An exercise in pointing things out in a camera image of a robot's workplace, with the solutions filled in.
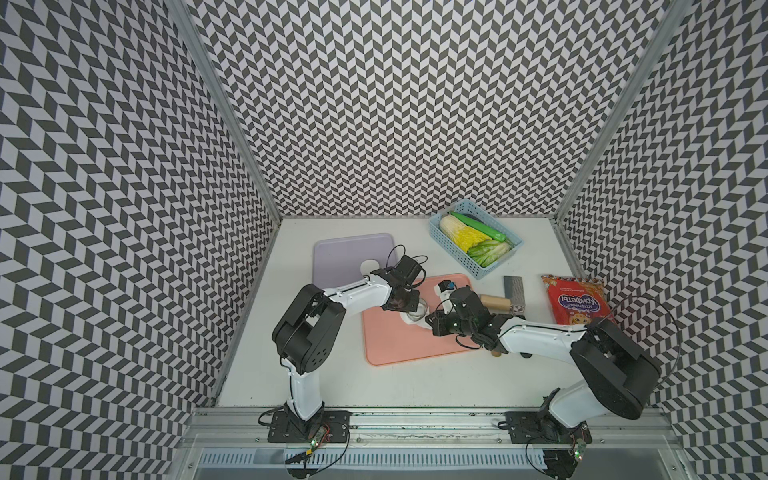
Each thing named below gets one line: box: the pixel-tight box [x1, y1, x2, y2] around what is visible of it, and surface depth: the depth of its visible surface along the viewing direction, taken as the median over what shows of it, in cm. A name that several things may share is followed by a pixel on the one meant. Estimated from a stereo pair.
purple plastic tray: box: [312, 233, 397, 291], surface depth 111 cm
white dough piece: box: [399, 304, 433, 330], surface depth 91 cm
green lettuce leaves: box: [467, 239, 512, 268], surface depth 101 cm
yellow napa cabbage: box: [440, 215, 492, 253], surface depth 106 cm
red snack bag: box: [541, 275, 616, 325], surface depth 93 cm
